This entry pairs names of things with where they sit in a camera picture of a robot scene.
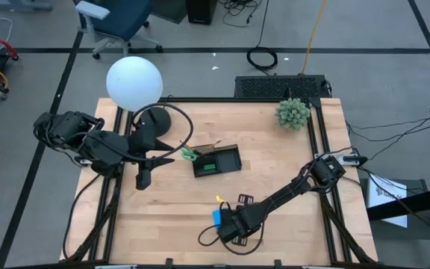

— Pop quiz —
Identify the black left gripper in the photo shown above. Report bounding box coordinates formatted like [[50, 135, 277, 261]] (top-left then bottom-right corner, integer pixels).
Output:
[[127, 121, 176, 191]]

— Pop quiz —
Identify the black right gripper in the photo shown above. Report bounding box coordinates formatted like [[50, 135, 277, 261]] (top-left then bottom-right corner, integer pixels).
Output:
[[216, 194, 265, 247]]

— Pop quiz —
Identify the blue sticky note pad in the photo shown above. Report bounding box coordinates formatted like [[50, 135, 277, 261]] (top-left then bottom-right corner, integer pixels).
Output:
[[212, 209, 224, 230]]

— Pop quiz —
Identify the black mesh desk organizer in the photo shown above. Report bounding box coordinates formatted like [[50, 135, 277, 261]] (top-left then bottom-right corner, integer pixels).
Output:
[[191, 143, 243, 179]]

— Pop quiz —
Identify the blue office chair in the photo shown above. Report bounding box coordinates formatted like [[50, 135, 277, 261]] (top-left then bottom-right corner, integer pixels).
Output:
[[74, 0, 164, 61]]

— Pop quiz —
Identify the white globe lamp black base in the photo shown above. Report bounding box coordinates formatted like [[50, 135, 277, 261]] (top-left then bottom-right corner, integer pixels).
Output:
[[105, 55, 172, 138]]

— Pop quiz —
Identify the green potted plant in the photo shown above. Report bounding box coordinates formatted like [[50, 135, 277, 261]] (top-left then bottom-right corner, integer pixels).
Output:
[[274, 97, 312, 132]]

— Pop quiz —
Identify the black computer tower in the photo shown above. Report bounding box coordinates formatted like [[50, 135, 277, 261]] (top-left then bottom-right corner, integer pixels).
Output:
[[234, 74, 331, 100]]

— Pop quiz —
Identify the white paper sheet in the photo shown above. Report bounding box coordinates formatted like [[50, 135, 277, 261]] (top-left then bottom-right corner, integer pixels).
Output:
[[367, 173, 409, 229]]

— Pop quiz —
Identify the black box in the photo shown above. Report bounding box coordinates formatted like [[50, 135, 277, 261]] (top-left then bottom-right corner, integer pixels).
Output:
[[184, 0, 219, 26]]

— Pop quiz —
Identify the black metal beam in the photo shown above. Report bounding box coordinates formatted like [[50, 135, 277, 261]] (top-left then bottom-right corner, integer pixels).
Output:
[[366, 182, 430, 227]]

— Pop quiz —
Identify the grey side table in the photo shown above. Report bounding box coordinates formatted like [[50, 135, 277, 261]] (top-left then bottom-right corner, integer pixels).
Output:
[[360, 178, 430, 242]]

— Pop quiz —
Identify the grey metal base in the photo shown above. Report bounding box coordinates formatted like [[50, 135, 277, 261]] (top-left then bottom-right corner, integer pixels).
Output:
[[0, 0, 54, 12]]

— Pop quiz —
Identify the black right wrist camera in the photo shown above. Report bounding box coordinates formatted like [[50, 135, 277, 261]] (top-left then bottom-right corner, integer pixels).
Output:
[[219, 208, 235, 226]]

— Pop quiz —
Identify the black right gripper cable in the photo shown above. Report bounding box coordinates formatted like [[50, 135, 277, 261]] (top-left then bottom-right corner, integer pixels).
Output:
[[197, 200, 267, 256]]

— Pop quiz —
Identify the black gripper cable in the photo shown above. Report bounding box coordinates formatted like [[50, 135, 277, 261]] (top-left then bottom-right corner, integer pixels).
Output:
[[131, 102, 195, 162], [197, 200, 267, 256]]

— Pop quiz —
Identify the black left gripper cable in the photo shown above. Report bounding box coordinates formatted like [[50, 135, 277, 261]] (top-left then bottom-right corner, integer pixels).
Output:
[[131, 102, 195, 162]]

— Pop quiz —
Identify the black table frame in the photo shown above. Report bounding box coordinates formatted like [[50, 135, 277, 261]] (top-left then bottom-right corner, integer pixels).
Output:
[[60, 96, 379, 267]]

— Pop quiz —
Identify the coiled black floor cable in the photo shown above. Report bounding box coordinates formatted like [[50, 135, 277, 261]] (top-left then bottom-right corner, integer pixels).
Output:
[[246, 0, 279, 72]]

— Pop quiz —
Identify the thick yellow hanging cable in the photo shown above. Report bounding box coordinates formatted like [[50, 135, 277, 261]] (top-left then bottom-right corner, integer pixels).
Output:
[[300, 0, 328, 76]]

